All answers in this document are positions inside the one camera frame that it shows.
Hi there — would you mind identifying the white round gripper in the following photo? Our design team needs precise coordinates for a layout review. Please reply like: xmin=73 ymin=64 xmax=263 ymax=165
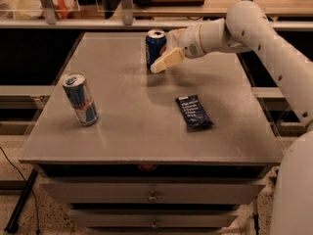
xmin=151 ymin=24 xmax=205 ymax=73

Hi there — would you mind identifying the blue pepsi can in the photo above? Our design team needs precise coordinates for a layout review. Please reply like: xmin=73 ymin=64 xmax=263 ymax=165
xmin=146 ymin=29 xmax=166 ymax=70

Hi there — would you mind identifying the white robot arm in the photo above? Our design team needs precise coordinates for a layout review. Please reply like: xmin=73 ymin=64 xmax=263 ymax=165
xmin=151 ymin=0 xmax=313 ymax=235

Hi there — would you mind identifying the blue silver red bull can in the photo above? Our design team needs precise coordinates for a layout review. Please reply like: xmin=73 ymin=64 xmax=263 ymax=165
xmin=61 ymin=71 xmax=98 ymax=126

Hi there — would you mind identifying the dark blue snack bar wrapper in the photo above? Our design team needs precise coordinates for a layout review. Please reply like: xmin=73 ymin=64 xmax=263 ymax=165
xmin=175 ymin=95 xmax=213 ymax=129

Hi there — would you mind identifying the grey drawer cabinet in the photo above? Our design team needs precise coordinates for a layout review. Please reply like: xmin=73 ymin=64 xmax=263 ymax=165
xmin=22 ymin=32 xmax=282 ymax=235

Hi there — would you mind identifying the white orange plastic bag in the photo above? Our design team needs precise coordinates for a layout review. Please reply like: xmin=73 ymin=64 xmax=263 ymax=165
xmin=0 ymin=0 xmax=79 ymax=20

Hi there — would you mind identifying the upper grey drawer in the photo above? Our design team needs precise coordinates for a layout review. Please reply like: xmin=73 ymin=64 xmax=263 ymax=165
xmin=40 ymin=179 xmax=264 ymax=205

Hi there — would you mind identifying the grey drawer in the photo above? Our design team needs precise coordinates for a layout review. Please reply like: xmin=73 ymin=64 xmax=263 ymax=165
xmin=40 ymin=179 xmax=264 ymax=205
xmin=68 ymin=210 xmax=237 ymax=228

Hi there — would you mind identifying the lower grey drawer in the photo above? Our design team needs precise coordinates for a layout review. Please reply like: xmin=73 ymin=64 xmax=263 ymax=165
xmin=68 ymin=210 xmax=237 ymax=228

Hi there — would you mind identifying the black left floor bar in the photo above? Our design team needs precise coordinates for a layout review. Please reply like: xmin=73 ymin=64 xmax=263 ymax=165
xmin=1 ymin=169 xmax=37 ymax=234

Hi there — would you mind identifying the metal railing frame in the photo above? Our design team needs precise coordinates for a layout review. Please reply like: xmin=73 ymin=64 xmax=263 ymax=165
xmin=0 ymin=0 xmax=313 ymax=30

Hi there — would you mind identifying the black floor cable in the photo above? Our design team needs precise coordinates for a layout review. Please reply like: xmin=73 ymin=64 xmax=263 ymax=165
xmin=0 ymin=146 xmax=41 ymax=235

